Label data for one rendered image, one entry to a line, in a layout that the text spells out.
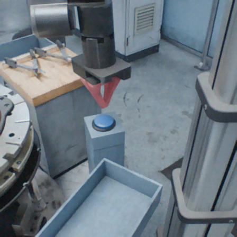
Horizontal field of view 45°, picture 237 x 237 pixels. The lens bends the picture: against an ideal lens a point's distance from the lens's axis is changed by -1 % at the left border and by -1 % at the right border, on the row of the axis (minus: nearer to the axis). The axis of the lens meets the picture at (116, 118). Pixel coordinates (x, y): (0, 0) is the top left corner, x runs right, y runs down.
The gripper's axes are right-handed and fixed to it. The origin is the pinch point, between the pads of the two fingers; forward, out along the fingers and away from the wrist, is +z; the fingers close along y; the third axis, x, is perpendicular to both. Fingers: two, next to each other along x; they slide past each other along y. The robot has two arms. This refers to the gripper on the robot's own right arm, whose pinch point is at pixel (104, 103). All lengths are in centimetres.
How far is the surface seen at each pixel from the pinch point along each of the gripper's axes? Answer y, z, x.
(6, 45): -44.1, 0.1, -3.2
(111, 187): 12.9, 6.6, -8.5
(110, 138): 2.9, 6.6, -1.1
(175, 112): -82, 107, 119
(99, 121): -0.3, 4.0, -1.4
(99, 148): 1.9, 8.6, -3.5
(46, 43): -39.3, 1.4, 7.0
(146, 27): -163, 70, 162
